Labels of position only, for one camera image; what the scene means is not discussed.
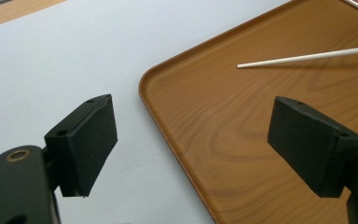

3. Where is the brown wooden tray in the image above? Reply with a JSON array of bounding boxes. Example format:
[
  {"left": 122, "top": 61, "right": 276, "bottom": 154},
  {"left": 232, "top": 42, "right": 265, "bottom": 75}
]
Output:
[{"left": 138, "top": 0, "right": 358, "bottom": 224}]

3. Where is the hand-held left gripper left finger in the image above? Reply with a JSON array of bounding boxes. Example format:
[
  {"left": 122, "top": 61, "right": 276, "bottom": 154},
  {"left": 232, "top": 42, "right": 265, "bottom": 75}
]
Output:
[{"left": 44, "top": 93, "right": 119, "bottom": 198}]

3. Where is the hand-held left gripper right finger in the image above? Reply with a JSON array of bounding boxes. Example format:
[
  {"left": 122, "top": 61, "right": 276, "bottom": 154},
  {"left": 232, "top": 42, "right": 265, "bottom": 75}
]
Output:
[{"left": 267, "top": 95, "right": 358, "bottom": 199}]

